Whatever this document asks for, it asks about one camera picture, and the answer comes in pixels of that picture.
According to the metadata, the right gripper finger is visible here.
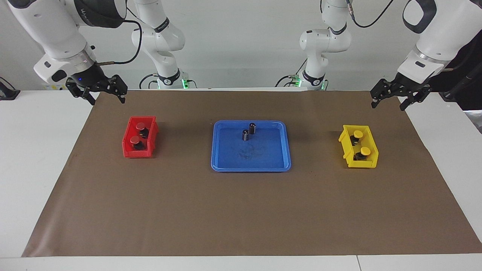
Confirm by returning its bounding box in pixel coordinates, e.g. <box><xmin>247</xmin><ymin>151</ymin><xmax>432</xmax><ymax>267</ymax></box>
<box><xmin>107</xmin><ymin>75</ymin><xmax>128</xmax><ymax>104</ymax></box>
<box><xmin>66</xmin><ymin>78</ymin><xmax>96</xmax><ymax>106</ymax></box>

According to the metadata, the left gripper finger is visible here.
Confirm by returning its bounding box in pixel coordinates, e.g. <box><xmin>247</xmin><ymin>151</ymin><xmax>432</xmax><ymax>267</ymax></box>
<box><xmin>399</xmin><ymin>86</ymin><xmax>432</xmax><ymax>111</ymax></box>
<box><xmin>370</xmin><ymin>79</ymin><xmax>396</xmax><ymax>109</ymax></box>

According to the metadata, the blue plastic tray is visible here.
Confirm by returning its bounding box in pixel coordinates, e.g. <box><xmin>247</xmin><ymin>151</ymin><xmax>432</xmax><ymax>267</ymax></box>
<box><xmin>210</xmin><ymin>120</ymin><xmax>292</xmax><ymax>172</ymax></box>

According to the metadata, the black stand pole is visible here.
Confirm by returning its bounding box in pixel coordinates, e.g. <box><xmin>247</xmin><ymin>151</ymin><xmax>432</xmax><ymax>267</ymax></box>
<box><xmin>440</xmin><ymin>66</ymin><xmax>482</xmax><ymax>102</ymax></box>

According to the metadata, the grey metallic object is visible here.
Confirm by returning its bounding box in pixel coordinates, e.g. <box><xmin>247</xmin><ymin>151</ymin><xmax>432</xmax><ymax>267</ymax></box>
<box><xmin>464</xmin><ymin>110</ymin><xmax>482</xmax><ymax>134</ymax></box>

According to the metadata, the black device at table edge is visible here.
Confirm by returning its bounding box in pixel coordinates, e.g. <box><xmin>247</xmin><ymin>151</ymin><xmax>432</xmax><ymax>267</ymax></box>
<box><xmin>0</xmin><ymin>77</ymin><xmax>20</xmax><ymax>100</ymax></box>

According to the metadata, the yellow plastic bin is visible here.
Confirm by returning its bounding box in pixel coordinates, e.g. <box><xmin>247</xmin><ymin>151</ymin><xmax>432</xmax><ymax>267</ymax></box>
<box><xmin>338</xmin><ymin>125</ymin><xmax>379</xmax><ymax>168</ymax></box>

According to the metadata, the red plastic bin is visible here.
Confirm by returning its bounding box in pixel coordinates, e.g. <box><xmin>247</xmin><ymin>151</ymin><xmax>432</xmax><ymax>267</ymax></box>
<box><xmin>122</xmin><ymin>116</ymin><xmax>159</xmax><ymax>158</ymax></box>

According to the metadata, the black backdrop panel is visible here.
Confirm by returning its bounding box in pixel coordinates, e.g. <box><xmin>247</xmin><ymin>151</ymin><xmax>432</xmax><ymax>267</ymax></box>
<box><xmin>426</xmin><ymin>26</ymin><xmax>482</xmax><ymax>111</ymax></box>

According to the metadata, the brown paper table mat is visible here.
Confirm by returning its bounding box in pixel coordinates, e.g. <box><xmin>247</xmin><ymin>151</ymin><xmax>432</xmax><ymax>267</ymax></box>
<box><xmin>21</xmin><ymin>90</ymin><xmax>482</xmax><ymax>257</ymax></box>

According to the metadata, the black right base cable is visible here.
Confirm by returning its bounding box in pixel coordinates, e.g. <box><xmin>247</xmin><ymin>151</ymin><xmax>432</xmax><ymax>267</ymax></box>
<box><xmin>139</xmin><ymin>73</ymin><xmax>159</xmax><ymax>89</ymax></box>

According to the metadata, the black base cable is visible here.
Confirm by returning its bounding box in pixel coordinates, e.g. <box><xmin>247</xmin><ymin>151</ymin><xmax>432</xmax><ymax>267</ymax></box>
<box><xmin>139</xmin><ymin>73</ymin><xmax>159</xmax><ymax>89</ymax></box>
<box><xmin>275</xmin><ymin>58</ymin><xmax>307</xmax><ymax>88</ymax></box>

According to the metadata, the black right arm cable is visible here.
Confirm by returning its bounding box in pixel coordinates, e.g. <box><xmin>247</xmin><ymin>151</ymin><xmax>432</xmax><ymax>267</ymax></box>
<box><xmin>94</xmin><ymin>19</ymin><xmax>143</xmax><ymax>65</ymax></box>

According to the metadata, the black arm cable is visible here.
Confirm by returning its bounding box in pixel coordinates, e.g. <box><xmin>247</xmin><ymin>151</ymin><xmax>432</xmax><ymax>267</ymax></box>
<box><xmin>94</xmin><ymin>19</ymin><xmax>143</xmax><ymax>65</ymax></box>
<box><xmin>348</xmin><ymin>0</ymin><xmax>394</xmax><ymax>29</ymax></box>

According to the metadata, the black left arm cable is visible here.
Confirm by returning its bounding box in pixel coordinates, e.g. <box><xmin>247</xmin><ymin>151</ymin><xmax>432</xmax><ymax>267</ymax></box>
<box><xmin>348</xmin><ymin>0</ymin><xmax>394</xmax><ymax>29</ymax></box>

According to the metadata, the black left base cable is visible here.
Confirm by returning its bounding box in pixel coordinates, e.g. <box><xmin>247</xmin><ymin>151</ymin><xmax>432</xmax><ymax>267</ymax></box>
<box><xmin>275</xmin><ymin>58</ymin><xmax>307</xmax><ymax>88</ymax></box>

